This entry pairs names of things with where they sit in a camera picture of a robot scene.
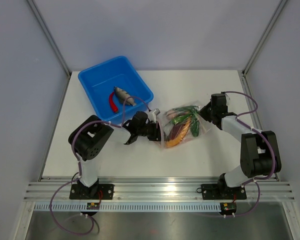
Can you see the orange toy food piece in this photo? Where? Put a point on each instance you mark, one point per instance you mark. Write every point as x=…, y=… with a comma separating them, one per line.
x=179, y=137

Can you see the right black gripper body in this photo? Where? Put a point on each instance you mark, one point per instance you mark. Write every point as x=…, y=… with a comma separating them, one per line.
x=213, y=111

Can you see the right aluminium frame post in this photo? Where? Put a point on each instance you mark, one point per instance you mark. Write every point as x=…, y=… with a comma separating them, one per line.
x=265, y=35

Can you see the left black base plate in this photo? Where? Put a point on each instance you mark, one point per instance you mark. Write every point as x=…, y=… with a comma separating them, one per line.
x=95, y=192

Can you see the left aluminium frame post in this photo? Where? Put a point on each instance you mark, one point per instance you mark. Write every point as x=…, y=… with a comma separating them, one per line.
x=46, y=31

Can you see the red toy chili pepper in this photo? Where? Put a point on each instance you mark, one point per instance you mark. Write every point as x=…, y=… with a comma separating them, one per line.
x=113, y=106

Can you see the white slotted cable duct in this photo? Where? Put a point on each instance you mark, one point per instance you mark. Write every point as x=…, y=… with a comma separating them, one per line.
x=134, y=207

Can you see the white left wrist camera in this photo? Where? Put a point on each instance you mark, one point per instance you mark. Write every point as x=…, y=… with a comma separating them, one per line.
x=153, y=115

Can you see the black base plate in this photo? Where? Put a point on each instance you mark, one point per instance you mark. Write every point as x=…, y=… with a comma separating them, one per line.
x=212, y=191
x=95, y=192

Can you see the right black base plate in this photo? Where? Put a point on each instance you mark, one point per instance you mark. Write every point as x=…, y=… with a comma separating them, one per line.
x=212, y=191

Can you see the blue plastic bin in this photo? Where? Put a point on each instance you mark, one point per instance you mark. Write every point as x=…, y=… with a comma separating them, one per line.
x=100, y=80

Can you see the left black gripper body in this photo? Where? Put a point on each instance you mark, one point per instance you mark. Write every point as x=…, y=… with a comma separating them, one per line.
x=150, y=131

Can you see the aluminium mounting rail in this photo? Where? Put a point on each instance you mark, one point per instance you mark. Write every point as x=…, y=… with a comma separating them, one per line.
x=162, y=189

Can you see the green toy scallion strands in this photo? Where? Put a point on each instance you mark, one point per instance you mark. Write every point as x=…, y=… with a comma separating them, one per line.
x=185, y=109

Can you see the green toy leaf vegetable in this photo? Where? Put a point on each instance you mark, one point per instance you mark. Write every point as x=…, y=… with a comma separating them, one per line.
x=195, y=128

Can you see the grey toy fish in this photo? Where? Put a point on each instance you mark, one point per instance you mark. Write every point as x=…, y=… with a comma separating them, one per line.
x=124, y=97

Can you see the small circuit board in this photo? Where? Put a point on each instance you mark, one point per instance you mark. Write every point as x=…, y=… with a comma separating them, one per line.
x=93, y=206
x=229, y=206

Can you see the left small circuit board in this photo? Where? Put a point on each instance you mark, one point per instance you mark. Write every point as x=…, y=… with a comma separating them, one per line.
x=93, y=206

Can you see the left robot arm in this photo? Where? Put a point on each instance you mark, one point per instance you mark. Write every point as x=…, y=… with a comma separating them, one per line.
x=91, y=136

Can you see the aluminium frame post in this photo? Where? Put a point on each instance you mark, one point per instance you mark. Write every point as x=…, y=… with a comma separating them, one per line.
x=265, y=35
x=46, y=31

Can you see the clear zip top bag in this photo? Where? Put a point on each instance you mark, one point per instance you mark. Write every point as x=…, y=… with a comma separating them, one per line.
x=166, y=125

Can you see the right small circuit board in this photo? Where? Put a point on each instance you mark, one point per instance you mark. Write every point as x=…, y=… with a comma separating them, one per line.
x=229, y=206

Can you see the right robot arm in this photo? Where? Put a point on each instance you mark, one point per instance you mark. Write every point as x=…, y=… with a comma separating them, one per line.
x=259, y=152

